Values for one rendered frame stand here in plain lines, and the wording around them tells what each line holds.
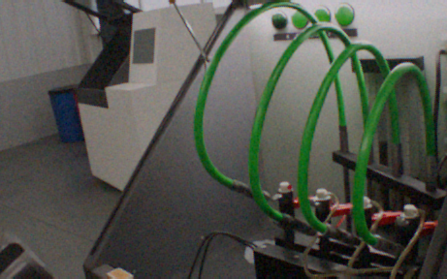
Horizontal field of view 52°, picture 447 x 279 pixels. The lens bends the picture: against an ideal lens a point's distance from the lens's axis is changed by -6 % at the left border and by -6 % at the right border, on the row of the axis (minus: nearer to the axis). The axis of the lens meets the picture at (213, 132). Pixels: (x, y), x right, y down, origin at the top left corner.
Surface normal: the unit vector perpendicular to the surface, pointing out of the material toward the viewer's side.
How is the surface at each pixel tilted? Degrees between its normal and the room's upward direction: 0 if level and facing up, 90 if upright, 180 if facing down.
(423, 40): 90
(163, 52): 90
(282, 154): 90
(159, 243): 90
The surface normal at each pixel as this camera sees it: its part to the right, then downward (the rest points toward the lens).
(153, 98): 0.57, 0.11
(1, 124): 0.75, 0.05
